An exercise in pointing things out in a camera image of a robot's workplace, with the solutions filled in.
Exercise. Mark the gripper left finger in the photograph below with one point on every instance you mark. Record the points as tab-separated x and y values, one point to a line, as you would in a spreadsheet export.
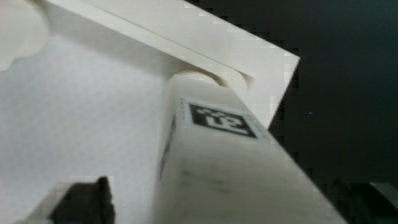
85	206

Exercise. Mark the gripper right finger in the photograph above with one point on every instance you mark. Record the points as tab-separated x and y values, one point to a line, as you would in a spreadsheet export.
366	202

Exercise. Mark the white desk tabletop tray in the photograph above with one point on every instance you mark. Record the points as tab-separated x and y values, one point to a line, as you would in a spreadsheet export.
90	52

